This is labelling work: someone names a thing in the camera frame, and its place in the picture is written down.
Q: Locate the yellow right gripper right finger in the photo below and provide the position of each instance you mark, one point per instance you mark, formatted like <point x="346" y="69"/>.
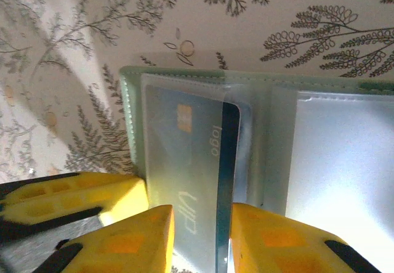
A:
<point x="277" y="245"/>

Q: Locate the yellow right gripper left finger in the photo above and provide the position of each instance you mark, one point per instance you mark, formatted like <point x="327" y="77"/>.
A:
<point x="129" y="245"/>

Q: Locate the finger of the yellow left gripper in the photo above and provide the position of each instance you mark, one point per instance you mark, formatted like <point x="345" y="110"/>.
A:
<point x="123" y="193"/>

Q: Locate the blue VIP credit card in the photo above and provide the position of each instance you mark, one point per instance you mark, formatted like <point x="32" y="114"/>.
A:
<point x="229" y="137"/>

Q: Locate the floral patterned table cloth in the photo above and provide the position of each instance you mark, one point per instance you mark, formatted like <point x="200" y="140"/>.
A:
<point x="92" y="54"/>

